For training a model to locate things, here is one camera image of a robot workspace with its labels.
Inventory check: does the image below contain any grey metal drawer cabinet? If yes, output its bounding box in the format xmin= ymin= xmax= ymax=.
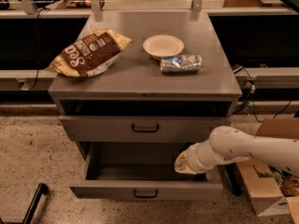
xmin=48 ymin=10 xmax=243 ymax=161

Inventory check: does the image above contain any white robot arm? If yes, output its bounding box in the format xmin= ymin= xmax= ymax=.
xmin=174 ymin=126 xmax=299 ymax=175

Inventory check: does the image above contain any black cable left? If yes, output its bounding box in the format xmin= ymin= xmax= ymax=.
xmin=29 ymin=7 xmax=48 ymax=91

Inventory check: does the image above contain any black cable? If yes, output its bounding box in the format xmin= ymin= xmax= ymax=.
xmin=232 ymin=64 xmax=293 ymax=123
xmin=29 ymin=7 xmax=48 ymax=91

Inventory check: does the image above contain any cardboard box with trash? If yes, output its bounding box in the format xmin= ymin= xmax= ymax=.
xmin=237 ymin=118 xmax=299 ymax=224

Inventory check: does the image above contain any grey drawer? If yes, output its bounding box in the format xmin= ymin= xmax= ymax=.
xmin=60 ymin=116 xmax=231 ymax=143
xmin=70 ymin=143 xmax=223 ymax=201

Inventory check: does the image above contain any grey top drawer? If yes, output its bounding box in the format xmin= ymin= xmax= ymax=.
xmin=60 ymin=116 xmax=231 ymax=143

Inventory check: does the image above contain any white paper bowl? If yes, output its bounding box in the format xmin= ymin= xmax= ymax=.
xmin=143 ymin=35 xmax=184 ymax=61

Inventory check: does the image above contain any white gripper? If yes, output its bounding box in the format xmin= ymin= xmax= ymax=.
xmin=175 ymin=141 xmax=217 ymax=175

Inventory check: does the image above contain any crushed blue white can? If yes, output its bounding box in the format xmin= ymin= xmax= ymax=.
xmin=160 ymin=55 xmax=202 ymax=73

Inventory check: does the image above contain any brown chip bag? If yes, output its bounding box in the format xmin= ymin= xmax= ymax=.
xmin=47 ymin=29 xmax=132 ymax=77

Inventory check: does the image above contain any black bar on floor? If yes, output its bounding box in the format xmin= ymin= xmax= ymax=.
xmin=22 ymin=183 xmax=49 ymax=224

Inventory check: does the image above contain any black cable right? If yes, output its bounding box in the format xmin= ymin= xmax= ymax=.
xmin=232 ymin=64 xmax=293 ymax=123

